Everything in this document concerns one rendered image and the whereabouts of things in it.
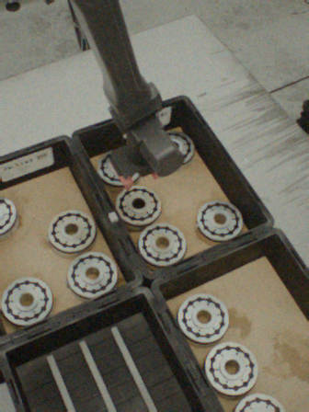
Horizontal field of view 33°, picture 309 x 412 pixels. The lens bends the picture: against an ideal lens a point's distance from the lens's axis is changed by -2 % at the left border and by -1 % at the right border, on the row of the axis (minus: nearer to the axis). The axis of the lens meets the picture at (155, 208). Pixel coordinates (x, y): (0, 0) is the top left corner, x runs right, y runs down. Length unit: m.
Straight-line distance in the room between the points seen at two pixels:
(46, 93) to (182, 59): 0.44
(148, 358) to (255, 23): 2.31
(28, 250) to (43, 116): 0.51
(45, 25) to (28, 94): 1.37
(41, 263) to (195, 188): 0.39
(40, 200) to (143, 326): 0.38
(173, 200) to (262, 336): 0.36
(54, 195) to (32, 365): 0.39
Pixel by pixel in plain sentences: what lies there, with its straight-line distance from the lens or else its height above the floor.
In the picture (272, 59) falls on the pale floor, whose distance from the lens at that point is 2.86.
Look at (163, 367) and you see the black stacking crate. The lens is 1.05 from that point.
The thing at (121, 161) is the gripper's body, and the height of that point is 1.04.
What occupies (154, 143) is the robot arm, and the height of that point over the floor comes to 1.16.
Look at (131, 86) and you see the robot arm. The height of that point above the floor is 1.28.
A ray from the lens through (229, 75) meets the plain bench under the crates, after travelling 1.68.
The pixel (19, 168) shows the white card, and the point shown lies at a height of 0.89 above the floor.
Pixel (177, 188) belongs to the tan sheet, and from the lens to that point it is 1.22.
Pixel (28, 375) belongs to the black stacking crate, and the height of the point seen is 0.83.
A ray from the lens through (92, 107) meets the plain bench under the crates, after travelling 1.55.
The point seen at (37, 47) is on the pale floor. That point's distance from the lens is 2.83.
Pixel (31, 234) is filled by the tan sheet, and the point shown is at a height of 0.83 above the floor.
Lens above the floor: 1.84
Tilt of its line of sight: 58 degrees down
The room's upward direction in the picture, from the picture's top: 6 degrees clockwise
